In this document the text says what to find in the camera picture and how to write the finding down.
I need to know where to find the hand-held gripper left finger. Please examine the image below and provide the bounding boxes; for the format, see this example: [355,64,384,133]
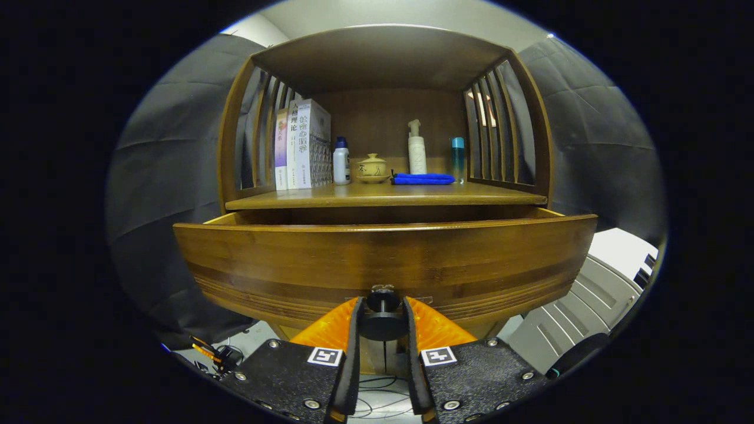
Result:
[221,296,364,423]

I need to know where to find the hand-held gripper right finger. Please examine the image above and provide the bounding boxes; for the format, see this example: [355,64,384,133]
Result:
[402,296,551,423]

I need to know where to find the wooden drawer with black knob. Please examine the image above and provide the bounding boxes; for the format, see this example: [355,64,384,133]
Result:
[173,206,598,342]

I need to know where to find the wooden countertop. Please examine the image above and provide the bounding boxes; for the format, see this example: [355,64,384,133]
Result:
[225,180,548,211]

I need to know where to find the brown wooden cabinet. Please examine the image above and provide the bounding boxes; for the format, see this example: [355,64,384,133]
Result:
[215,24,554,377]

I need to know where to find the orange and black tool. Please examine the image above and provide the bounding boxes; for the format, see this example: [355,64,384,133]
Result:
[190,334,243,375]

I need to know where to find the dark cylinder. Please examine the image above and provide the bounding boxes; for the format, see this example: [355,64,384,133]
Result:
[545,333,612,379]

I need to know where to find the blue folded cloth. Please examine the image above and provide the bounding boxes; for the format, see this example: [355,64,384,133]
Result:
[391,171,456,186]

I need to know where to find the white appliance box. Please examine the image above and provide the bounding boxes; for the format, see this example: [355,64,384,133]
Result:
[507,228,659,375]

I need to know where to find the yellow lidded teacup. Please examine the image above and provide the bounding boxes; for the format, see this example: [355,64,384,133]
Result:
[355,153,391,184]

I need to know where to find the white bottle with blue cap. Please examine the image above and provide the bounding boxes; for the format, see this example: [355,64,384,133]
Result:
[333,137,351,186]

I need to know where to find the slim blue bottle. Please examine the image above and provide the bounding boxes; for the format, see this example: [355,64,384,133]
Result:
[451,137,465,184]

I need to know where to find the white pump bottle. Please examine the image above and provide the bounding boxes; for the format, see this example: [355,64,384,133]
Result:
[408,120,427,175]

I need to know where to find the white patterned thick book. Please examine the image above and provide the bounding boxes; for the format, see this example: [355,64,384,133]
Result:
[295,98,333,189]

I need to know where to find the purple book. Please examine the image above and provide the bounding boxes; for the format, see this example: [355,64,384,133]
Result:
[275,108,289,191]

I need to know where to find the black backdrop cloth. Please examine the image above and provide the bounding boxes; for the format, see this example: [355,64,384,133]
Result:
[106,32,669,348]

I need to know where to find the black floor cables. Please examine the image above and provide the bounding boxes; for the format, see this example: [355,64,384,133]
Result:
[348,374,422,420]

